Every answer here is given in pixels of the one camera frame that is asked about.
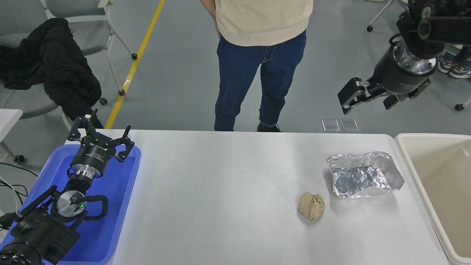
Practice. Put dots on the large pale plastic bin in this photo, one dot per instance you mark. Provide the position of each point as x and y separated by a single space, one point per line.
441 176

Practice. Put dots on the seated person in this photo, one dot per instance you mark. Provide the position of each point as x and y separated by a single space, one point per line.
460 70

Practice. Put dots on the small white side table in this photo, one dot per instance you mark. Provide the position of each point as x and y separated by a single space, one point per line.
7 121

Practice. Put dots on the crumpled tan paper ball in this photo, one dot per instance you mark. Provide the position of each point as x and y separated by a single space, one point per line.
312 207

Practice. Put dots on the blue plastic tray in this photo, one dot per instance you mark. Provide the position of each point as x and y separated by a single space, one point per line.
110 206

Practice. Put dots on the foil plate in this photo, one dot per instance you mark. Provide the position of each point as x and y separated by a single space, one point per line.
362 176

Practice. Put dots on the clear floor plate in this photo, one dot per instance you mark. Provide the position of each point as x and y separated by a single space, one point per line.
330 125
349 124

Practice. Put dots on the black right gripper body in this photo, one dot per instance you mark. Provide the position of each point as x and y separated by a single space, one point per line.
393 79

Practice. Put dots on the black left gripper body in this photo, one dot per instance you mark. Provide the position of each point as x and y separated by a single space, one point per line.
92 152

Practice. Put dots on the standing person's forearm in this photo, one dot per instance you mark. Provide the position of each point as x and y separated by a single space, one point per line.
211 16

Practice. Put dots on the standing person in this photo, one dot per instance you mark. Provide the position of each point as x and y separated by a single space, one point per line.
257 55

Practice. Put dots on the grey chair with white frame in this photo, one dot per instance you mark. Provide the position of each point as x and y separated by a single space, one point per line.
379 14
92 35
25 101

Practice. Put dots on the black jacket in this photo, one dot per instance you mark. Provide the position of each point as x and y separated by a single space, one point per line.
62 66

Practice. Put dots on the white chair leg with caster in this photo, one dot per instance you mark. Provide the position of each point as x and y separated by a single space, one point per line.
459 107

